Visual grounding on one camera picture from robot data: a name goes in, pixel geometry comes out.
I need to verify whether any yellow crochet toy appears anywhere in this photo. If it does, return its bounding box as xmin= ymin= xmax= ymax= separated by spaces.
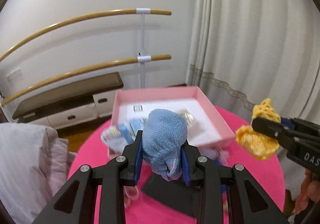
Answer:
xmin=235 ymin=98 xmax=281 ymax=161

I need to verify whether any black pouch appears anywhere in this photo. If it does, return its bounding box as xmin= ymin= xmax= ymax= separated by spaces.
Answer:
xmin=142 ymin=174 xmax=201 ymax=218

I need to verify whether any cartoon print baby cloth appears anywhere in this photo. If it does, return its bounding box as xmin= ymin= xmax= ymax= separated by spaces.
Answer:
xmin=100 ymin=117 xmax=147 ymax=154

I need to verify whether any bag of cotton swabs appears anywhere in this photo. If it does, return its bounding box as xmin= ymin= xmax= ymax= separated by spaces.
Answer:
xmin=176 ymin=109 xmax=195 ymax=128

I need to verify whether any light blue towel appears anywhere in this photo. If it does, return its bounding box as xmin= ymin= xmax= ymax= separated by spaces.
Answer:
xmin=142 ymin=109 xmax=188 ymax=181

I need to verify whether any blue knitted cloth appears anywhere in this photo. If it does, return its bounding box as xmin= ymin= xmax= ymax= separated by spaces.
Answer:
xmin=211 ymin=161 xmax=228 ymax=213

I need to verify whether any pastel organza ribbon bundle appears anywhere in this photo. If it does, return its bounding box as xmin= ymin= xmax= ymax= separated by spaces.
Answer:
xmin=124 ymin=186 xmax=139 ymax=208

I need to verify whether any clear plastic bag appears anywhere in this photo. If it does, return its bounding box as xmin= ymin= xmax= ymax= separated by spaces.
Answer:
xmin=200 ymin=148 xmax=229 ymax=165

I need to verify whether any person's right hand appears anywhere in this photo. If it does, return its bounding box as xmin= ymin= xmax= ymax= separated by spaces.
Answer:
xmin=295 ymin=170 xmax=320 ymax=214

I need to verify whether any pink round tablecloth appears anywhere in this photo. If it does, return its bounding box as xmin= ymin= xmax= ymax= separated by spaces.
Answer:
xmin=67 ymin=106 xmax=286 ymax=224

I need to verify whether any pink cardboard box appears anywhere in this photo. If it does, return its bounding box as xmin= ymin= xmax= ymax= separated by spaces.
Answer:
xmin=100 ymin=87 xmax=234 ymax=161

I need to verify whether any pink striped pillow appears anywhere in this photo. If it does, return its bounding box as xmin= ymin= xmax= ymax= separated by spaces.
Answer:
xmin=46 ymin=128 xmax=76 ymax=195

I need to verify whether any dark top white bench cabinet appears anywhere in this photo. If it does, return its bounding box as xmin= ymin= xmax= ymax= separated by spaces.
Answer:
xmin=12 ymin=72 xmax=124 ymax=129

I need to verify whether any grey quilt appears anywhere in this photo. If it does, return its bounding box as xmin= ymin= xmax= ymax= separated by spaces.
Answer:
xmin=1 ymin=123 xmax=57 ymax=223

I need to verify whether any cream curtain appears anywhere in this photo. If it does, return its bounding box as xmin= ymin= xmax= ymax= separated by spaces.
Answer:
xmin=186 ymin=0 xmax=320 ymax=199

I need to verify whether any lower wooden ballet bar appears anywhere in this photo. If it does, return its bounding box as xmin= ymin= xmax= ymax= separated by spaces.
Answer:
xmin=1 ymin=54 xmax=171 ymax=106

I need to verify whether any wooden ballet bar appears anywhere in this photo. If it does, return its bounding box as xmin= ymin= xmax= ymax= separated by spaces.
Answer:
xmin=1 ymin=8 xmax=172 ymax=61
xmin=1 ymin=54 xmax=171 ymax=106

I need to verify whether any upper wooden ballet bar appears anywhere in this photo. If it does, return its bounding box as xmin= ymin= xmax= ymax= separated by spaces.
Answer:
xmin=1 ymin=8 xmax=172 ymax=61

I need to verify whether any white bar support post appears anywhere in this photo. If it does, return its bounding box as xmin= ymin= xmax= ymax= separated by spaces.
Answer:
xmin=136 ymin=8 xmax=151 ymax=89

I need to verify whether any white wall switch plate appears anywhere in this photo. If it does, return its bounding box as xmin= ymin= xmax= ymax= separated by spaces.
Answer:
xmin=7 ymin=68 xmax=22 ymax=82

